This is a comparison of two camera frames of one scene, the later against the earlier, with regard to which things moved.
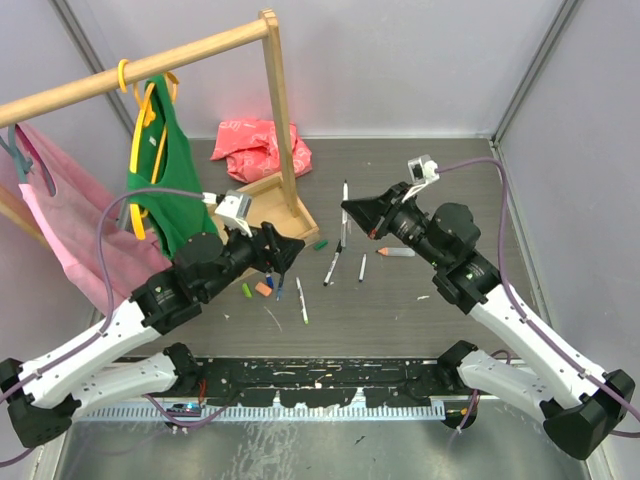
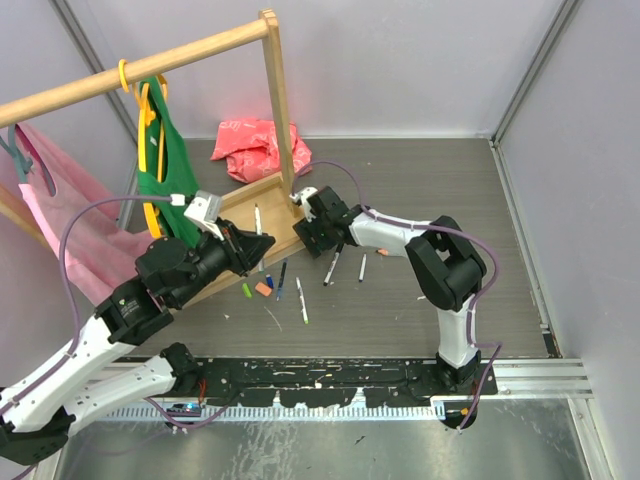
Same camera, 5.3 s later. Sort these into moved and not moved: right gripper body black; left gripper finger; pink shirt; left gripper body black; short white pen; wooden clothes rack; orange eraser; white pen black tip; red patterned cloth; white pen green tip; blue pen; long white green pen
Moved: long white green pen; right gripper body black; left gripper finger; left gripper body black
Not moved: wooden clothes rack; white pen black tip; blue pen; short white pen; white pen green tip; orange eraser; red patterned cloth; pink shirt
